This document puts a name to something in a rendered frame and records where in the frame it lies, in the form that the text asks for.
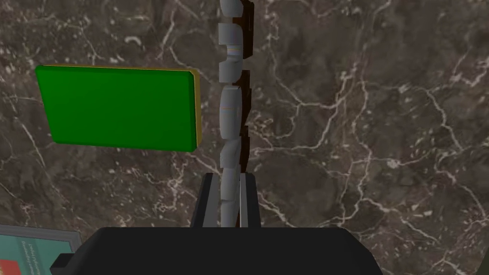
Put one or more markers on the teal book with grey border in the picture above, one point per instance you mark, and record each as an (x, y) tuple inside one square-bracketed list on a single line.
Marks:
[(28, 252)]

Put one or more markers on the green book with yellow edge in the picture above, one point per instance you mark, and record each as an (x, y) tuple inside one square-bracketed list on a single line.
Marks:
[(118, 109)]

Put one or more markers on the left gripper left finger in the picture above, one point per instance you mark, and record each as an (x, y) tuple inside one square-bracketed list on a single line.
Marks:
[(208, 204)]

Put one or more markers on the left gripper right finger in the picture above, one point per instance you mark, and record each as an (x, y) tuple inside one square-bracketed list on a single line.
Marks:
[(249, 202)]

